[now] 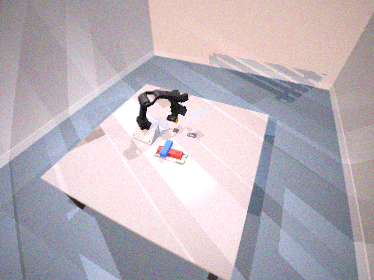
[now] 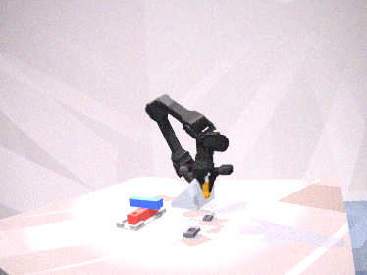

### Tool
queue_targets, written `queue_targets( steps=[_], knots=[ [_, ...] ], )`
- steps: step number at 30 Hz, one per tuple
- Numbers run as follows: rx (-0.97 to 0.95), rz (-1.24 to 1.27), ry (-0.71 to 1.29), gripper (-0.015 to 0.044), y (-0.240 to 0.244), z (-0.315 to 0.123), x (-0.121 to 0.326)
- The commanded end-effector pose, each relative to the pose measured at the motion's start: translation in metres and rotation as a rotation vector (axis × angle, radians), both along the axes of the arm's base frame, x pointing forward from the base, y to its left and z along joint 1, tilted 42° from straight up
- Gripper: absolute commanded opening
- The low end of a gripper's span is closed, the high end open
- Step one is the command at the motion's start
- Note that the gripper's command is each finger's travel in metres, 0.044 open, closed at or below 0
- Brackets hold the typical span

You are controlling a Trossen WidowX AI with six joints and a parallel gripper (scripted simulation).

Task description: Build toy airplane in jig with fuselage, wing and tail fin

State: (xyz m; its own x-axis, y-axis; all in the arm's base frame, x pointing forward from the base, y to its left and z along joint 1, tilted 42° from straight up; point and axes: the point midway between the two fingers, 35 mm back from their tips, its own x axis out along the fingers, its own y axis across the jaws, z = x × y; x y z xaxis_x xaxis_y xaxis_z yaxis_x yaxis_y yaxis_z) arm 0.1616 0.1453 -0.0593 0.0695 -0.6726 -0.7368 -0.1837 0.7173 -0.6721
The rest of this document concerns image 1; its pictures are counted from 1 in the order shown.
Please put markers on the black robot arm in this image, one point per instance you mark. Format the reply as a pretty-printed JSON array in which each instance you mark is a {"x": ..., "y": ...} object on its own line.
[{"x": 173, "y": 96}]

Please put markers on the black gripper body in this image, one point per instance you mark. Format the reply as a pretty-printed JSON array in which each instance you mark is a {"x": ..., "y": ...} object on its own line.
[{"x": 173, "y": 116}]

